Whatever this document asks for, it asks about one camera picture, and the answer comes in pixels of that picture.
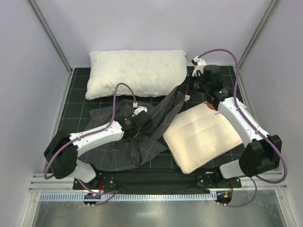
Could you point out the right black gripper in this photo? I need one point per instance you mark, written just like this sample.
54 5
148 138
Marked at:
189 83

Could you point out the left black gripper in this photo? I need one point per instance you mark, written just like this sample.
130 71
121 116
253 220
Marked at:
147 127

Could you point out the grey checked pillowcase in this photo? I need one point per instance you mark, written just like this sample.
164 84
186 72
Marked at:
129 154

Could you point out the cream bear print pillow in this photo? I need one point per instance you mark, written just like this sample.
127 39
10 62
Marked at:
198 135

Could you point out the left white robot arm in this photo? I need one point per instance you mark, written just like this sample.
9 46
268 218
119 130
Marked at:
63 151

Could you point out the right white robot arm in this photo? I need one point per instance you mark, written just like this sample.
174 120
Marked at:
262 151

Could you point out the white plain pillow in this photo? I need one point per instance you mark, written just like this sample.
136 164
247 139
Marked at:
143 73

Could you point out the black grid cutting mat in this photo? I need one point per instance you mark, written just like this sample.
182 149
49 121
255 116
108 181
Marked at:
75 116

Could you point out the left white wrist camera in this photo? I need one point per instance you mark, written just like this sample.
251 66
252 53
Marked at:
138 108

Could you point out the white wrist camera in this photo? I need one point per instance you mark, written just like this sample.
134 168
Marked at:
198 64
138 108

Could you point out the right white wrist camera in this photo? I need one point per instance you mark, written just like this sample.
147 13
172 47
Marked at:
198 64

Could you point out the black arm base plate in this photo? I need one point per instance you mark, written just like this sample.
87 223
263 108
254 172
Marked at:
163 181

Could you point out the slotted grey cable duct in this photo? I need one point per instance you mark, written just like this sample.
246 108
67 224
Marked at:
88 197

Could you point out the right aluminium frame post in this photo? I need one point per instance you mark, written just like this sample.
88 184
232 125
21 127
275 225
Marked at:
271 8

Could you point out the aluminium frame post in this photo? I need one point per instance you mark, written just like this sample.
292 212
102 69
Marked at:
271 8
42 21

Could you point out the left aluminium frame post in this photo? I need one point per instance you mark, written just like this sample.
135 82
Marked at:
42 21

